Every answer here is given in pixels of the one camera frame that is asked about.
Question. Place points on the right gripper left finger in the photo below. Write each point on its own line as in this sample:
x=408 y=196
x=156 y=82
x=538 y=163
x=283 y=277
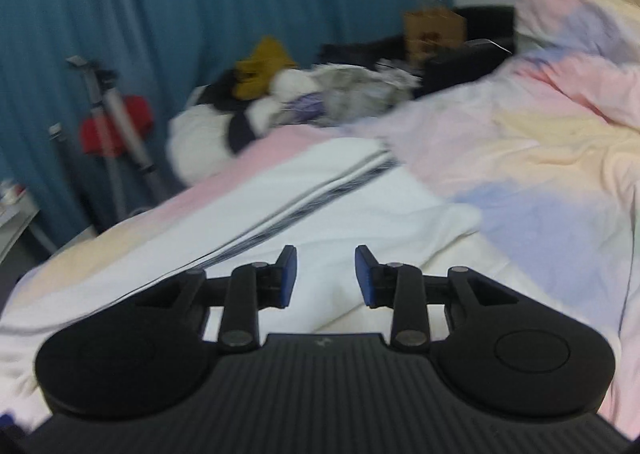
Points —
x=153 y=350

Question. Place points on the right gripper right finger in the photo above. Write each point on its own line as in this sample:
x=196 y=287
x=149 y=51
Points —
x=499 y=350

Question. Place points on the white zip-up jacket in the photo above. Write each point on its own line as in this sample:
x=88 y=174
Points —
x=325 y=201

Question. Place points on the pile of clothes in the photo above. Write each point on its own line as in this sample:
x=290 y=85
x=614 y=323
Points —
x=349 y=82

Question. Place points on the white dressing table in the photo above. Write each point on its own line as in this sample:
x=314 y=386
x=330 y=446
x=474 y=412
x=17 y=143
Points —
x=24 y=243

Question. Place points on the pastel tie-dye duvet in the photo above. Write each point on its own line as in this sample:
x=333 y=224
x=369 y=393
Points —
x=546 y=149

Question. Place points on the mustard yellow garment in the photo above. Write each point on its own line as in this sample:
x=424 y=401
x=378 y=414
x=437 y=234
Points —
x=253 y=74

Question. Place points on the brown paper bag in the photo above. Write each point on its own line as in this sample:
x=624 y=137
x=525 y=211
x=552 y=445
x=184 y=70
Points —
x=431 y=29

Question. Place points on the blue curtain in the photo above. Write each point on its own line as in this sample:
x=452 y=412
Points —
x=161 y=50

